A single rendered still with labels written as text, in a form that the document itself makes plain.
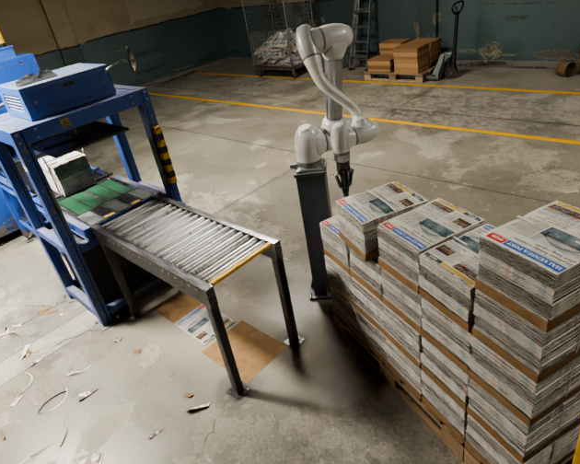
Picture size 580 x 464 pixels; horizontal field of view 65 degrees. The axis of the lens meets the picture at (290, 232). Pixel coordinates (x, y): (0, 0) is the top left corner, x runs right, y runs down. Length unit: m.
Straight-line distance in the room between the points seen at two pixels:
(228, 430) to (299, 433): 0.40
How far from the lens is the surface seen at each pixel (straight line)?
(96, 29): 11.65
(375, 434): 2.65
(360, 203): 2.36
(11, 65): 5.63
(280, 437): 2.70
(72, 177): 4.18
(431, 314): 2.10
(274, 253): 2.67
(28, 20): 11.15
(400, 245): 2.06
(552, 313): 1.61
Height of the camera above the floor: 2.18
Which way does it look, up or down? 31 degrees down
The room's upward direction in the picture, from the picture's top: 10 degrees counter-clockwise
